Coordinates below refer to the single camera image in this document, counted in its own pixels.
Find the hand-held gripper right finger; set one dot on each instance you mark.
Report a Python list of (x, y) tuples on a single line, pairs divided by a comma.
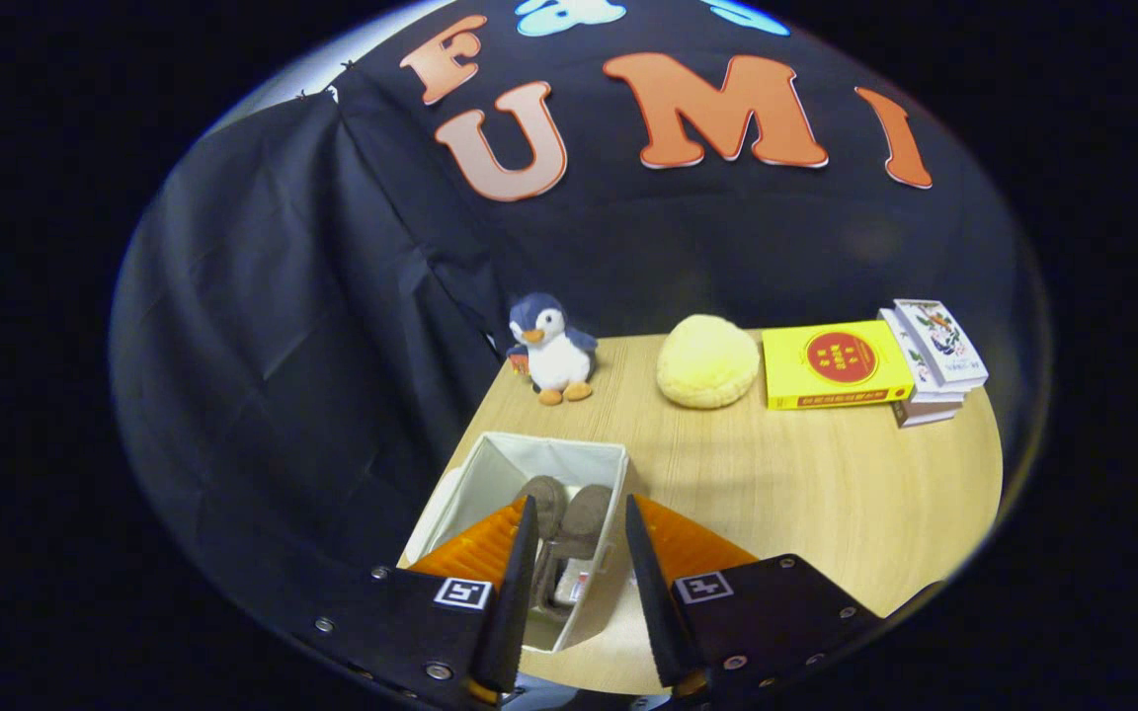
[(653, 602)]

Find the brown-spined book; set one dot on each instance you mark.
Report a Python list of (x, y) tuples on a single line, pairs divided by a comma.
[(925, 415)]

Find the white illustrated book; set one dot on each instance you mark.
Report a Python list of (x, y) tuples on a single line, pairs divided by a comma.
[(939, 341)]

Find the yellow book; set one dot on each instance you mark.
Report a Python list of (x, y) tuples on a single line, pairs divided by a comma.
[(791, 370)]

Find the brown fabric storage box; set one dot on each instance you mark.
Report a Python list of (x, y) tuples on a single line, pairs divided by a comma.
[(490, 474)]

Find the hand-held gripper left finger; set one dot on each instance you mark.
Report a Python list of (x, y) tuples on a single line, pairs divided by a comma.
[(515, 612)]

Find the brown shoe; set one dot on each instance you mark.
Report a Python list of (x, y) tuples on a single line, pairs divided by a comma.
[(547, 499), (587, 513)]

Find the penguin plush toy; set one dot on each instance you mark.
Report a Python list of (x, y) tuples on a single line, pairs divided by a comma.
[(557, 360)]

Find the yellow round plush bun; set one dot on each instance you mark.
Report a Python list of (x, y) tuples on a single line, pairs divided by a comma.
[(707, 360)]

